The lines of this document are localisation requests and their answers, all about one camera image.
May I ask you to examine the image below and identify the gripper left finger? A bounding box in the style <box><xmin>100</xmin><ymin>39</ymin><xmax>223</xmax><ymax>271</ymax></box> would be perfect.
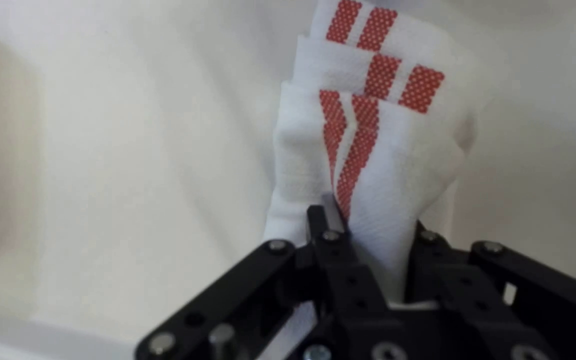
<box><xmin>134</xmin><ymin>192</ymin><xmax>389</xmax><ymax>360</ymax></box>

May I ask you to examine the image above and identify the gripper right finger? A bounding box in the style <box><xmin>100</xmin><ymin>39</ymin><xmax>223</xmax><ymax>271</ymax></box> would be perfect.
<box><xmin>405</xmin><ymin>220</ymin><xmax>576</xmax><ymax>360</ymax></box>

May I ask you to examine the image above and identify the white cloth with red stripes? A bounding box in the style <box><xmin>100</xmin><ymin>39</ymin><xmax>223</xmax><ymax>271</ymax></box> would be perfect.
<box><xmin>255</xmin><ymin>0</ymin><xmax>484</xmax><ymax>360</ymax></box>

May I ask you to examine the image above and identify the white tray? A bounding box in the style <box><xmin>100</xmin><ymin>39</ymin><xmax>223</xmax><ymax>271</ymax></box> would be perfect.
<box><xmin>0</xmin><ymin>0</ymin><xmax>576</xmax><ymax>360</ymax></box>

